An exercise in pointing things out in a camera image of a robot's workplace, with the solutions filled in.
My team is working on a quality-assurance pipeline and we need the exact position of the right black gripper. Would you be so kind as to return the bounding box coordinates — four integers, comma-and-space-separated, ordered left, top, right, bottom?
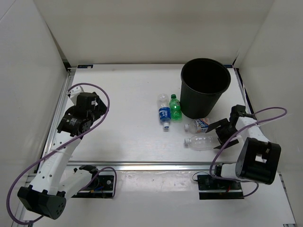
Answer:
206, 118, 240, 150

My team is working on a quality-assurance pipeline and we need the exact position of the clear unlabelled plastic bottle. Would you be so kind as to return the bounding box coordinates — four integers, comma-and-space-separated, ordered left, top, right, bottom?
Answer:
184, 136, 220, 151

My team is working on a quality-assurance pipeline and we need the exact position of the white orange label bottle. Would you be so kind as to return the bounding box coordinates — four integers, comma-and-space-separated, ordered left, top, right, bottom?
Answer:
184, 118, 211, 134

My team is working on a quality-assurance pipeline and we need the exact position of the blue label water bottle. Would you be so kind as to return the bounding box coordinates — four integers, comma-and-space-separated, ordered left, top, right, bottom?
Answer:
157, 94, 171, 131

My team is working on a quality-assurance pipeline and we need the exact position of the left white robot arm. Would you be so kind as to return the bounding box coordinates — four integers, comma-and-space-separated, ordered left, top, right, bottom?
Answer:
17, 89, 107, 219

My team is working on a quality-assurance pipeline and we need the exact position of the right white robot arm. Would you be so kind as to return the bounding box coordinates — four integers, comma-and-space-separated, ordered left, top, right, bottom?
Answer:
207, 105, 281, 189

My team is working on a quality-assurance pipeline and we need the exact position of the black plastic waste bin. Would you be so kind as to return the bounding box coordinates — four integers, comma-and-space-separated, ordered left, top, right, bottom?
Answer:
180, 58, 231, 119

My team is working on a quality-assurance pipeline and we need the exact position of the green soda bottle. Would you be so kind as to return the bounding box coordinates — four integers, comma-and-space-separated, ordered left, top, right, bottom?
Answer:
169, 94, 182, 121

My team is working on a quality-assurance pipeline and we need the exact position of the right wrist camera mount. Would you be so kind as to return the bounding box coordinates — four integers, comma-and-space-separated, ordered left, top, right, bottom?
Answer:
235, 117, 257, 130

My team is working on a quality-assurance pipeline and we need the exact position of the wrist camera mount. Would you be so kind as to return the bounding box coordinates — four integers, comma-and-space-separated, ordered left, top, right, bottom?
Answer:
66, 86, 84, 97
235, 117, 257, 130

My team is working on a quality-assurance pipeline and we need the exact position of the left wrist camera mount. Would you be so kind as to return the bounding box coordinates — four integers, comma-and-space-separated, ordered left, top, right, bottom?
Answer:
66, 86, 84, 97

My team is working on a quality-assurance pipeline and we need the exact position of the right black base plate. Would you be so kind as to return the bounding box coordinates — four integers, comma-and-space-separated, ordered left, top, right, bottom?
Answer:
192, 171, 244, 200

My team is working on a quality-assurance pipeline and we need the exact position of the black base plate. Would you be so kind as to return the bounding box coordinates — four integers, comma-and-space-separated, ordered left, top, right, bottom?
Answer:
73, 171, 116, 199
192, 171, 244, 200

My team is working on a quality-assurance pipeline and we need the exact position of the aluminium front rail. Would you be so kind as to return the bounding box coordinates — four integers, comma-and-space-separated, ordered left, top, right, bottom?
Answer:
67, 161, 211, 171

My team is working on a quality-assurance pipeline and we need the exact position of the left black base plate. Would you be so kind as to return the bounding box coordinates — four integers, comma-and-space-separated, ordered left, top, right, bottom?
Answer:
73, 171, 116, 199

